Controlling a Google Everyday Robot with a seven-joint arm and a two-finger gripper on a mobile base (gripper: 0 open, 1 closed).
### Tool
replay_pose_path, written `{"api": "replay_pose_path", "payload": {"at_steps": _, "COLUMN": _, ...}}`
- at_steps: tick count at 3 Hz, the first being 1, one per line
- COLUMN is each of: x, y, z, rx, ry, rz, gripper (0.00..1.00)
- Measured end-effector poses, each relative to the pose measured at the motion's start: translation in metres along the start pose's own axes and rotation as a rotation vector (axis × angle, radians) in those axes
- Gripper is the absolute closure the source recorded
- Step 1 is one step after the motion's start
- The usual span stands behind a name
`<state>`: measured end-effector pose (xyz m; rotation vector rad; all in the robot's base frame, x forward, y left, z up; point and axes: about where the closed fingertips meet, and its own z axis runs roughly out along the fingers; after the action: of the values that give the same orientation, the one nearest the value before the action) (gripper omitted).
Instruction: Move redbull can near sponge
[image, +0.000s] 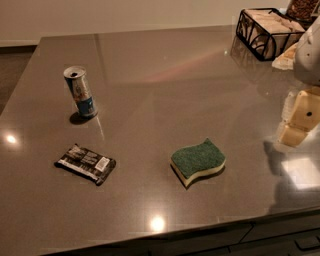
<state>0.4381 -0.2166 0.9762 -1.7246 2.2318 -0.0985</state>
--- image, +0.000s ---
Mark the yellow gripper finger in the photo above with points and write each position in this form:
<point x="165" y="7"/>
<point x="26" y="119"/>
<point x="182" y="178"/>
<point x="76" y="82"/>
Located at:
<point x="300" y="115"/>

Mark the silver blue redbull can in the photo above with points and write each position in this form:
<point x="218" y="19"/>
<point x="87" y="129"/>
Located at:
<point x="76" y="79"/>

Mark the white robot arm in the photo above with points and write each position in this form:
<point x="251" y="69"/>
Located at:
<point x="306" y="65"/>

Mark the green yellow sponge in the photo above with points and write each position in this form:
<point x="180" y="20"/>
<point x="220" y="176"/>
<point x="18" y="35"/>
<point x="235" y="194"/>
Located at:
<point x="197" y="161"/>

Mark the loose napkin on table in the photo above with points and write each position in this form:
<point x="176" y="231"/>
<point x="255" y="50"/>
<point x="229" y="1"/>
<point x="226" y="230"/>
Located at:
<point x="286" y="59"/>

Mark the stack of napkins in holder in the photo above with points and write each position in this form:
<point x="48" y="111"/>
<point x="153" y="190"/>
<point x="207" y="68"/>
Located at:
<point x="271" y="30"/>

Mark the jar of nuts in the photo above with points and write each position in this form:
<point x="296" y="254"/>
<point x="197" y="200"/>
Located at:
<point x="303" y="10"/>

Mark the black snack wrapper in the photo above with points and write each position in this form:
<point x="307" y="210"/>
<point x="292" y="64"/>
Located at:
<point x="87" y="163"/>

